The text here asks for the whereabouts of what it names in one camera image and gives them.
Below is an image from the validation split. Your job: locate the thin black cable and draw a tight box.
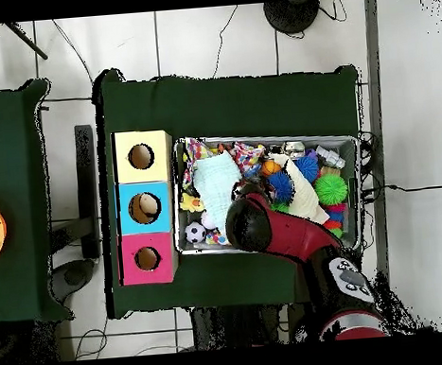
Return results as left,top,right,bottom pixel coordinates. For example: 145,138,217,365
50,15,95,88
206,4,245,79

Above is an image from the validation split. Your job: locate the green spiky ball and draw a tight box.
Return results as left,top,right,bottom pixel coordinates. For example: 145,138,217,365
312,171,350,207

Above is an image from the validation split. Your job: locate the grey floor cable cover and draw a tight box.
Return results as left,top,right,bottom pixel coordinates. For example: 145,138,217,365
354,0,404,337

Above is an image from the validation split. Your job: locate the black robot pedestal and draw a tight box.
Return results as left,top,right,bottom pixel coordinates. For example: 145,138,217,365
188,300,295,352

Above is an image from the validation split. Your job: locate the black tripod leg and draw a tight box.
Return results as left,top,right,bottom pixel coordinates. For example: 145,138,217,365
5,19,50,63

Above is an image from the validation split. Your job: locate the black upright stand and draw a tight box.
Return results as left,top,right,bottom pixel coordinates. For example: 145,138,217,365
41,123,103,263

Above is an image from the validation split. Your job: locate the wooden three-hole box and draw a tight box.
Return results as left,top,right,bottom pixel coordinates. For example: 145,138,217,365
109,128,185,287

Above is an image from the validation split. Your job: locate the black round stand base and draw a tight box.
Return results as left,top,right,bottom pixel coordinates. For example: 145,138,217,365
262,0,323,37

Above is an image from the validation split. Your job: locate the black power cable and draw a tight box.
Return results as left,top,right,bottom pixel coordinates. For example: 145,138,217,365
359,179,442,199

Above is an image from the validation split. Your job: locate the dark green table cloth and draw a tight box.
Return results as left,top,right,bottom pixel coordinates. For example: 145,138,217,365
88,48,378,321
0,76,74,327

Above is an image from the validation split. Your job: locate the yellow plush toy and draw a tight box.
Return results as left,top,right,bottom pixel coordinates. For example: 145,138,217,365
178,190,207,214

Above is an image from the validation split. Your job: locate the mint green muslin cloth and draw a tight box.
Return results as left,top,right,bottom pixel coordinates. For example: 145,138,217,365
190,148,248,238

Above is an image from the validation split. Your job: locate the cream muslin cloth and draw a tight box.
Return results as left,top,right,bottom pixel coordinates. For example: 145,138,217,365
269,148,330,229

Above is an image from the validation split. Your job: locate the mini orange basketball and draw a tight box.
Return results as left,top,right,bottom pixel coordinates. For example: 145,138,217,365
259,159,283,179

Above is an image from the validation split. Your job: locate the small soccer ball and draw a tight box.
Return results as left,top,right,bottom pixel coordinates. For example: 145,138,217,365
184,219,208,245

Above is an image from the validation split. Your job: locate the grey oval floor object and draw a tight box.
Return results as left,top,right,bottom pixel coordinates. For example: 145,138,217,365
45,257,99,304

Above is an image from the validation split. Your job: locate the blue spiky ball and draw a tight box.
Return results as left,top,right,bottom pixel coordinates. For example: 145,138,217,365
266,169,296,205
293,154,322,185

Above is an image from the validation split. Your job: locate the polka dot cloth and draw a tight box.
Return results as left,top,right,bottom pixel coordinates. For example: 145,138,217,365
229,138,269,179
178,135,217,190

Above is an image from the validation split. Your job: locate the silver wire mesh bin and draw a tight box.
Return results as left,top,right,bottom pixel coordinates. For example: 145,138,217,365
167,123,368,266

